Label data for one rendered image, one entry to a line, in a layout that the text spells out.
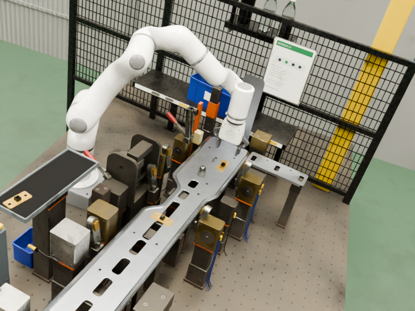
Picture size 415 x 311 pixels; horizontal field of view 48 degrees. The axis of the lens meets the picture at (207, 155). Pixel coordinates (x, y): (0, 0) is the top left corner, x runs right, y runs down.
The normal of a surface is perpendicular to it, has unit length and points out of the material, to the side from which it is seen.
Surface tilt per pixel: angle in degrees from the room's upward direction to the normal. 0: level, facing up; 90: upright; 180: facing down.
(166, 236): 0
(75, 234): 0
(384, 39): 90
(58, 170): 0
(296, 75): 90
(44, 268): 90
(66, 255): 90
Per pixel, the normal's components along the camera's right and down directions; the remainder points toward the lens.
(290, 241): 0.19, -0.79
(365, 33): -0.28, 0.51
